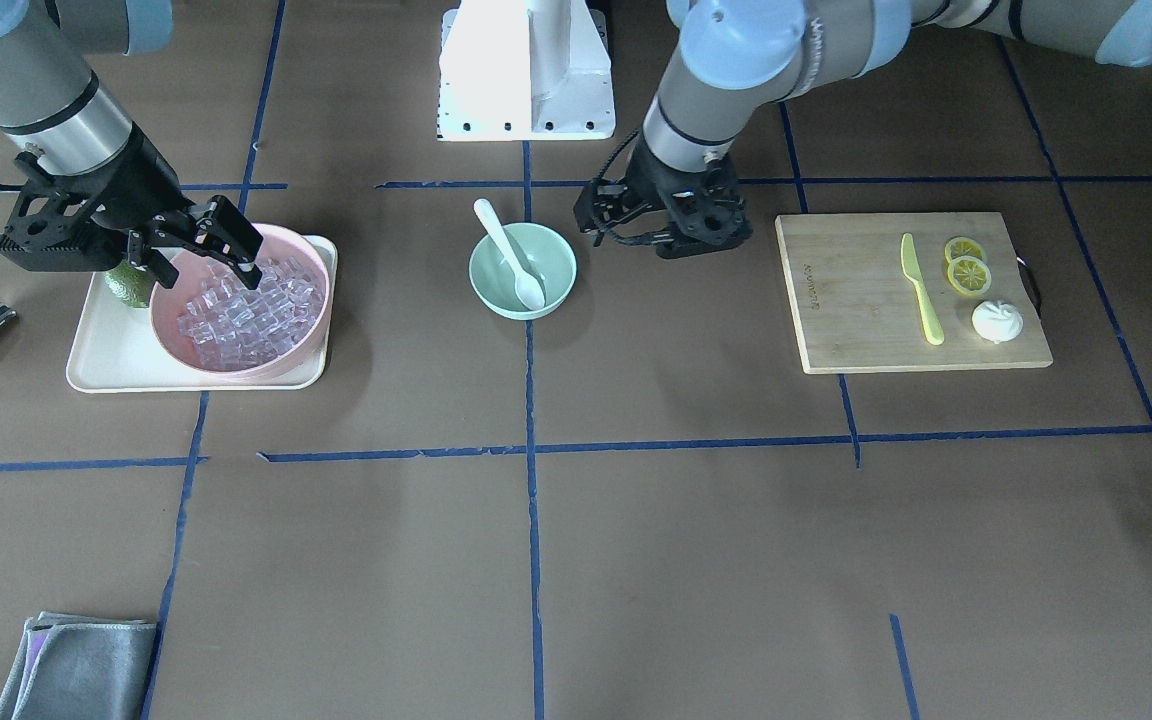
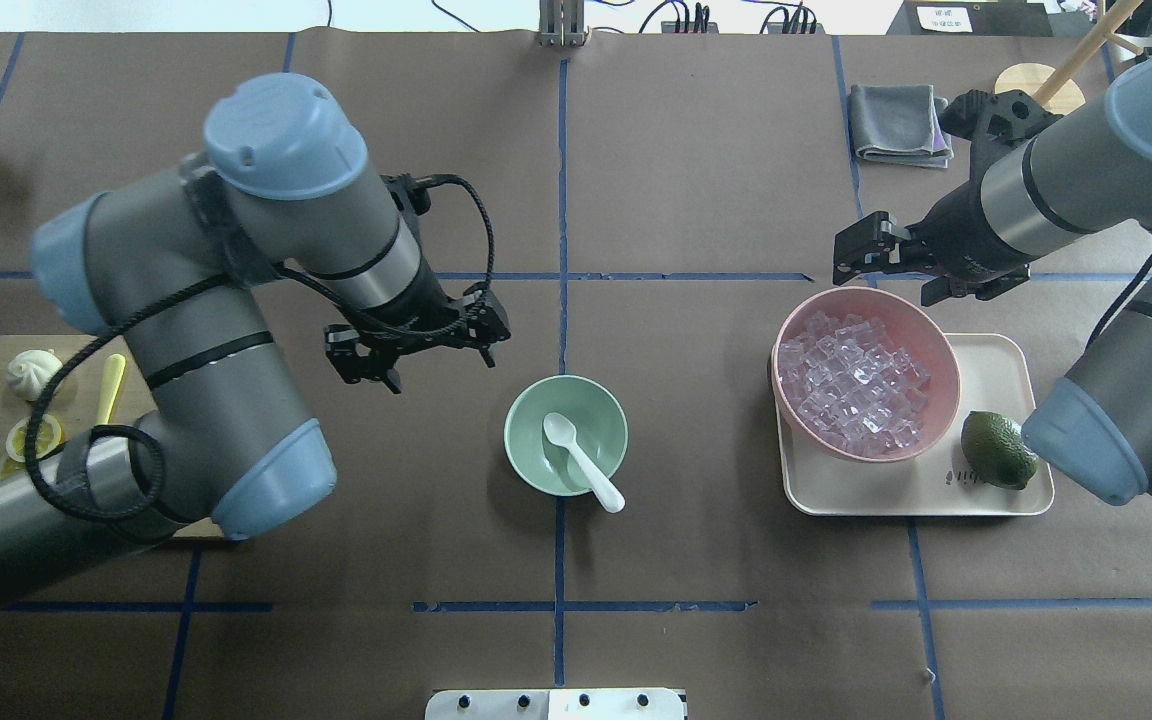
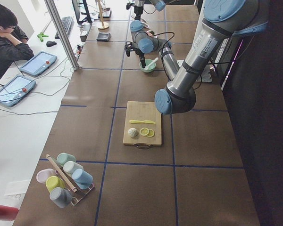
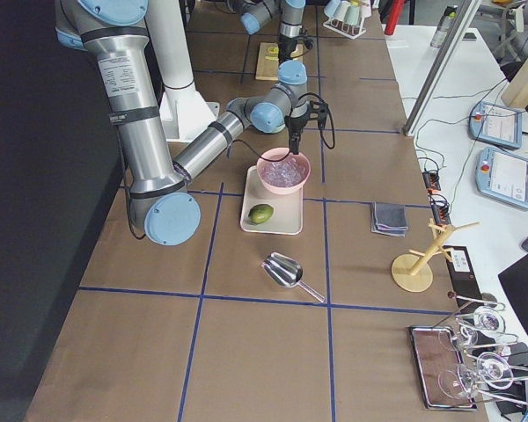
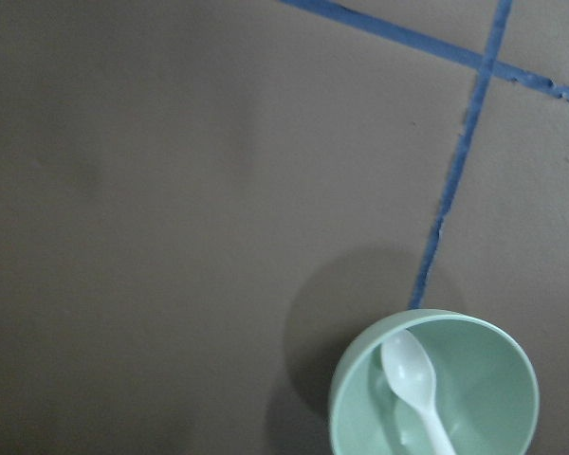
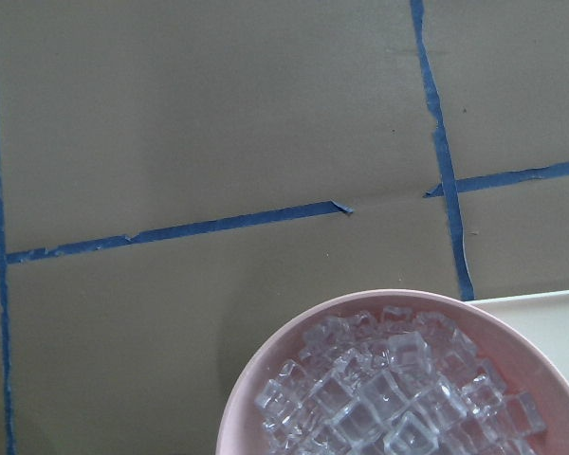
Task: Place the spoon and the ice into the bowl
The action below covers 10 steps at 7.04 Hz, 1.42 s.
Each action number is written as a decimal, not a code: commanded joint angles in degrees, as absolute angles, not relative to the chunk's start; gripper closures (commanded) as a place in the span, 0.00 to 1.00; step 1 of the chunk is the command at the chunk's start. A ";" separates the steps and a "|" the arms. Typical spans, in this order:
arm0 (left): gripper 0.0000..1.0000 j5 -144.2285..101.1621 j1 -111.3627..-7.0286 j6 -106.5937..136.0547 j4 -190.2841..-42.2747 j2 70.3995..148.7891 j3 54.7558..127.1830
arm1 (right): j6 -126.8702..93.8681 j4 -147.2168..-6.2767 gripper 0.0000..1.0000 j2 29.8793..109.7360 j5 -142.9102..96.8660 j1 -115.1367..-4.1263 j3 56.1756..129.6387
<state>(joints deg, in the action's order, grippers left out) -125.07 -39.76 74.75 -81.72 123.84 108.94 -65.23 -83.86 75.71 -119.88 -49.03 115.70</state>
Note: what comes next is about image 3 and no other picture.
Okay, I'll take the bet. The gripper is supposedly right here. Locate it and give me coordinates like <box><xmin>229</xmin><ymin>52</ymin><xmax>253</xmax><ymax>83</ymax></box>
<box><xmin>124</xmin><ymin>41</ymin><xmax>146</xmax><ymax>68</ymax></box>
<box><xmin>126</xmin><ymin>0</ymin><xmax>145</xmax><ymax>20</ymax></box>

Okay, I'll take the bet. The white plastic spoon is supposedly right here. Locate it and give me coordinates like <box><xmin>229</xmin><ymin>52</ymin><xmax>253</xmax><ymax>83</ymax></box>
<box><xmin>144</xmin><ymin>57</ymin><xmax>158</xmax><ymax>70</ymax></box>

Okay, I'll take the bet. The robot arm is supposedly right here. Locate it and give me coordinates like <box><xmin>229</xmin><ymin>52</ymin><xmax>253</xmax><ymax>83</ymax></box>
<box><xmin>126</xmin><ymin>0</ymin><xmax>179</xmax><ymax>20</ymax></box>
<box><xmin>125</xmin><ymin>0</ymin><xmax>269</xmax><ymax>114</ymax></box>

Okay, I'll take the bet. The metal ice scoop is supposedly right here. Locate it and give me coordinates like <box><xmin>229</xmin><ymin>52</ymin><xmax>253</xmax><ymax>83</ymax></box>
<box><xmin>141</xmin><ymin>18</ymin><xmax>149</xmax><ymax>28</ymax></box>

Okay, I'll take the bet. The green bowl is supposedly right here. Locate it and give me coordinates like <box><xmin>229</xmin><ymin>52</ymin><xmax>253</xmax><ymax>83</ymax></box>
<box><xmin>139</xmin><ymin>59</ymin><xmax>156</xmax><ymax>73</ymax></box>

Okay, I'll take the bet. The wooden mug tree stand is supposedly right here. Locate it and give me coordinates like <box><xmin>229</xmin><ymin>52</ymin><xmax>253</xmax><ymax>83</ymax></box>
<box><xmin>97</xmin><ymin>0</ymin><xmax>109</xmax><ymax>30</ymax></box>

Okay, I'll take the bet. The grey folded cloth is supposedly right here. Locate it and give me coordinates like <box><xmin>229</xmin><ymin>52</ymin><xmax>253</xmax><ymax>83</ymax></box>
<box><xmin>96</xmin><ymin>32</ymin><xmax>111</xmax><ymax>42</ymax></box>

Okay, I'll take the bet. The bamboo cutting board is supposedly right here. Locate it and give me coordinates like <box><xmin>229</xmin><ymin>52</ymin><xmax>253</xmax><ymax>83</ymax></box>
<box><xmin>123</xmin><ymin>101</ymin><xmax>162</xmax><ymax>146</ymax></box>

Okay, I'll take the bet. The yellow plastic knife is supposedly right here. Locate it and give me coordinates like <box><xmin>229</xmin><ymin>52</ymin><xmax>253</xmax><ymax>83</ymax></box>
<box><xmin>129</xmin><ymin>120</ymin><xmax>156</xmax><ymax>124</ymax></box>

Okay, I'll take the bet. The black keyboard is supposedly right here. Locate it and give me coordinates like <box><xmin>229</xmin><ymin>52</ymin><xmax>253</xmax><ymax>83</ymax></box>
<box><xmin>61</xmin><ymin>16</ymin><xmax>74</xmax><ymax>36</ymax></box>

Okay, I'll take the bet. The upper lemon slice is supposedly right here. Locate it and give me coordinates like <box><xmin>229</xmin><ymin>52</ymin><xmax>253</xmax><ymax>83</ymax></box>
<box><xmin>140</xmin><ymin>127</ymin><xmax>150</xmax><ymax>136</ymax></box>

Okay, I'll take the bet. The lemon slice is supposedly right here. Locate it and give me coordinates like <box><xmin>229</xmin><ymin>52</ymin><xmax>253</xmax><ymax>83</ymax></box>
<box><xmin>140</xmin><ymin>127</ymin><xmax>150</xmax><ymax>136</ymax></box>
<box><xmin>146</xmin><ymin>129</ymin><xmax>155</xmax><ymax>137</ymax></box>

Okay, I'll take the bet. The white steamed bun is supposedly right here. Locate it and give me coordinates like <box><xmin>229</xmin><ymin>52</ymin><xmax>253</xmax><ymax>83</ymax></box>
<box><xmin>127</xmin><ymin>128</ymin><xmax>139</xmax><ymax>138</ymax></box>

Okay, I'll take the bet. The lower lemon slice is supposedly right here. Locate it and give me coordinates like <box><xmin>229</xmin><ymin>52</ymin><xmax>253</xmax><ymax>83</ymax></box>
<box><xmin>146</xmin><ymin>129</ymin><xmax>155</xmax><ymax>137</ymax></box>

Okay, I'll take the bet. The black computer mouse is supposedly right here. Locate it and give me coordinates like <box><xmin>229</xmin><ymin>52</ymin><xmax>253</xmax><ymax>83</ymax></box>
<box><xmin>46</xmin><ymin>41</ymin><xmax>57</xmax><ymax>47</ymax></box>

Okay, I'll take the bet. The far teach pendant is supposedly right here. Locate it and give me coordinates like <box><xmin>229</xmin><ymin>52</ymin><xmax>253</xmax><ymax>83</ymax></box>
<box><xmin>19</xmin><ymin>51</ymin><xmax>57</xmax><ymax>77</ymax></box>

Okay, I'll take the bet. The teach pendant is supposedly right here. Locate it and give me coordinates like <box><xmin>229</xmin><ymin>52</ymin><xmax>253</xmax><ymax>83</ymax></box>
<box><xmin>0</xmin><ymin>74</ymin><xmax>36</xmax><ymax>107</ymax></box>
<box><xmin>19</xmin><ymin>51</ymin><xmax>57</xmax><ymax>77</ymax></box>

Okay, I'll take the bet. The near teach pendant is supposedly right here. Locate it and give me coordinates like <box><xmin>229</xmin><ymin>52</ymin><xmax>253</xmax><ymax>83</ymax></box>
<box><xmin>0</xmin><ymin>74</ymin><xmax>36</xmax><ymax>107</ymax></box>

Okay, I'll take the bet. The green cup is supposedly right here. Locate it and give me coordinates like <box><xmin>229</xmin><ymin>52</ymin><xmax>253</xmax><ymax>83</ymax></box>
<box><xmin>56</xmin><ymin>153</ymin><xmax>76</xmax><ymax>166</ymax></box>

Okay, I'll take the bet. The seated person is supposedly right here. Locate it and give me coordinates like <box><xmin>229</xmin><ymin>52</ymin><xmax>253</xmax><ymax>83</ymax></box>
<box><xmin>0</xmin><ymin>4</ymin><xmax>34</xmax><ymax>79</ymax></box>

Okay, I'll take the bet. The white cup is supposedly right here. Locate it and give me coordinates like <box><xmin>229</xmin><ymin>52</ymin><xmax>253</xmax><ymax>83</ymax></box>
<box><xmin>63</xmin><ymin>161</ymin><xmax>83</xmax><ymax>177</ymax></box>

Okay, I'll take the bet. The blue cup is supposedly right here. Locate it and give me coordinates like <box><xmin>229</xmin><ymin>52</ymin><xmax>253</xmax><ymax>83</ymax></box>
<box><xmin>72</xmin><ymin>169</ymin><xmax>93</xmax><ymax>189</ymax></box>

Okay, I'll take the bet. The yellow cup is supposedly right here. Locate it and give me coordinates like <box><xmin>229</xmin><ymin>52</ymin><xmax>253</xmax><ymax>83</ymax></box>
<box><xmin>45</xmin><ymin>176</ymin><xmax>66</xmax><ymax>193</ymax></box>

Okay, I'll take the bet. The pink cup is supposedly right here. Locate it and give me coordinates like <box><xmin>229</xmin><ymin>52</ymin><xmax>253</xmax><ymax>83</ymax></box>
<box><xmin>36</xmin><ymin>168</ymin><xmax>56</xmax><ymax>184</ymax></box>

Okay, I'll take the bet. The grey cup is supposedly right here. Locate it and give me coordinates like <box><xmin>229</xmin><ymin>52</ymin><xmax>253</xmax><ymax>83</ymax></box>
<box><xmin>50</xmin><ymin>187</ymin><xmax>73</xmax><ymax>208</ymax></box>

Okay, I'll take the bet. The red bottle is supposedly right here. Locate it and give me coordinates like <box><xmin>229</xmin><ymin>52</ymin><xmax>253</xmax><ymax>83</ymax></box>
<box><xmin>0</xmin><ymin>205</ymin><xmax>19</xmax><ymax>221</ymax></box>

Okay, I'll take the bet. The aluminium frame post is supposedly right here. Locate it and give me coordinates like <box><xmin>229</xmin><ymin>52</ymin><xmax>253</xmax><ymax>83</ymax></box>
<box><xmin>44</xmin><ymin>0</ymin><xmax>79</xmax><ymax>71</ymax></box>

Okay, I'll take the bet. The wire cup rack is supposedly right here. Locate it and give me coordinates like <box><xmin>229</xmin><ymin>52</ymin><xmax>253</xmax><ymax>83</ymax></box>
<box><xmin>46</xmin><ymin>154</ymin><xmax>95</xmax><ymax>206</ymax></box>

